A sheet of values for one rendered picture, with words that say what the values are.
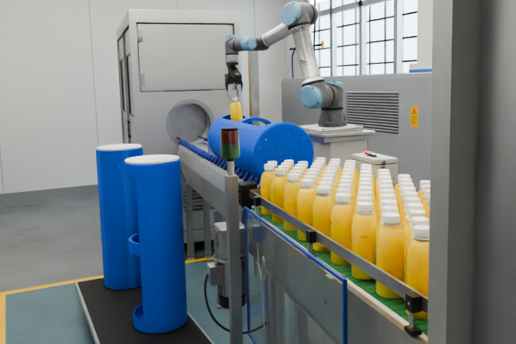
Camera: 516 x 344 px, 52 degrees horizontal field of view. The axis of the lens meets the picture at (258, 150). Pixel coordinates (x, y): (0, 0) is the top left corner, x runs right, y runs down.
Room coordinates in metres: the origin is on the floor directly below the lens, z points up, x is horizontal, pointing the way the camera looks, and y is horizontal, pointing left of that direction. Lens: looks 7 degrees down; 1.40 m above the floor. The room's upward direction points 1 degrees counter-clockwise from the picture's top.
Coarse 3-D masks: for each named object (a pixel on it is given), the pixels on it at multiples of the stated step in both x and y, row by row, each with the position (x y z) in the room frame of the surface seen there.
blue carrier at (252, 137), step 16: (240, 128) 2.55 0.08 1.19; (256, 128) 2.36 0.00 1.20; (272, 128) 2.27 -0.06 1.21; (288, 128) 2.29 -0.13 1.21; (240, 144) 2.43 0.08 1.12; (256, 144) 2.25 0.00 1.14; (272, 144) 2.27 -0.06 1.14; (288, 144) 2.29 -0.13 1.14; (304, 144) 2.31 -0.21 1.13; (240, 160) 2.45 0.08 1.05; (256, 160) 2.24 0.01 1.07; (272, 160) 2.27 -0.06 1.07; (304, 160) 2.31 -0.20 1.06; (256, 176) 2.33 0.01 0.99
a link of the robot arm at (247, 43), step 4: (236, 40) 2.96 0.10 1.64; (240, 40) 2.94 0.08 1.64; (244, 40) 2.91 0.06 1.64; (248, 40) 2.91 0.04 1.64; (252, 40) 2.93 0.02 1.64; (256, 40) 2.99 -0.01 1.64; (236, 44) 2.95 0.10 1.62; (240, 44) 2.93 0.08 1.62; (244, 44) 2.91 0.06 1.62; (248, 44) 2.90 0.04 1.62; (252, 44) 2.92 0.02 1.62; (256, 44) 2.98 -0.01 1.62; (236, 48) 2.96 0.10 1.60; (240, 48) 2.94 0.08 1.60; (244, 48) 2.93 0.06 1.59; (248, 48) 2.91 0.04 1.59; (252, 48) 2.92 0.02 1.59; (256, 48) 3.00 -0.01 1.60
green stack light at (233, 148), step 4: (220, 144) 1.75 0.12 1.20; (224, 144) 1.73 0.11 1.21; (228, 144) 1.73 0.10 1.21; (232, 144) 1.73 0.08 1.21; (236, 144) 1.74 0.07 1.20; (224, 148) 1.73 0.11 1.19; (228, 148) 1.73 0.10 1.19; (232, 148) 1.73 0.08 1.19; (236, 148) 1.74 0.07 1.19; (224, 152) 1.73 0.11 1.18; (228, 152) 1.73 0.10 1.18; (232, 152) 1.73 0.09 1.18; (236, 152) 1.74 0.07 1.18; (224, 156) 1.73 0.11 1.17; (228, 156) 1.73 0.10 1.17; (232, 156) 1.73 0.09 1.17; (236, 156) 1.74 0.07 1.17
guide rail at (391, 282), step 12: (252, 192) 2.05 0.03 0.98; (264, 204) 1.91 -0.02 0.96; (288, 216) 1.68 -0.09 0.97; (300, 228) 1.58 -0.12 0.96; (312, 228) 1.50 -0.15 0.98; (324, 240) 1.42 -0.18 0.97; (336, 252) 1.35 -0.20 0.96; (348, 252) 1.29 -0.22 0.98; (360, 264) 1.23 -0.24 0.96; (372, 264) 1.18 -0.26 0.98; (372, 276) 1.17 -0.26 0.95; (384, 276) 1.13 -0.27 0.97; (396, 288) 1.08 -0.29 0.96; (408, 288) 1.04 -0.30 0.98
